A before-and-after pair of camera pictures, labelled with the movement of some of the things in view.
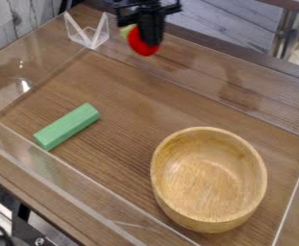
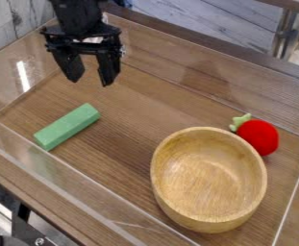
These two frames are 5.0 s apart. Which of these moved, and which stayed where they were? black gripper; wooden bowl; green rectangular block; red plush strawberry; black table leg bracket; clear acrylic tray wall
Moved: black gripper; red plush strawberry
Stayed: black table leg bracket; green rectangular block; wooden bowl; clear acrylic tray wall
